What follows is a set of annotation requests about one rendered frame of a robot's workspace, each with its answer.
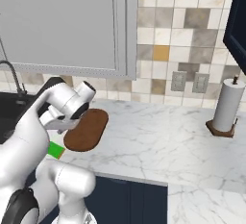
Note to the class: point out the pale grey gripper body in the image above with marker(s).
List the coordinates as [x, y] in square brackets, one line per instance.
[59, 124]

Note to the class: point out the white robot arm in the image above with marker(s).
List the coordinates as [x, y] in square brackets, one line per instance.
[22, 144]

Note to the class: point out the green sponge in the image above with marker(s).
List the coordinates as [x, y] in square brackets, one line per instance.
[56, 150]

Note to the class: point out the brown oval cutting board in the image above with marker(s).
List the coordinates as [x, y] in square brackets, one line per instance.
[88, 131]

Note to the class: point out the black sink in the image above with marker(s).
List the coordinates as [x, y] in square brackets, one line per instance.
[11, 112]

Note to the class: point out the dark grey tap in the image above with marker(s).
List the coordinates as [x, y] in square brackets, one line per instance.
[14, 74]

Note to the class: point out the navy base cupboard door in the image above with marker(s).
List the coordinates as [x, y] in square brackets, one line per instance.
[110, 202]
[150, 204]

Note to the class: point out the grey cupboard door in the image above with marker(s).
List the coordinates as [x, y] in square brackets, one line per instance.
[57, 19]

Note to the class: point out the brown wooden towel holder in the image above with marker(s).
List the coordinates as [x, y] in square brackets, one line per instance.
[224, 134]

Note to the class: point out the white paper towel roll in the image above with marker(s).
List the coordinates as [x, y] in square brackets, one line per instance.
[228, 106]

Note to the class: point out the grey wall cupboard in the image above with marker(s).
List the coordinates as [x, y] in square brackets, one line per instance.
[132, 26]

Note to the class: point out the grey wall socket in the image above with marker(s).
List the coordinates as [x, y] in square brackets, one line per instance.
[201, 83]
[178, 81]

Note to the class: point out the navy wall cupboard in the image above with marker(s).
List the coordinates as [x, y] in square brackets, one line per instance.
[237, 26]

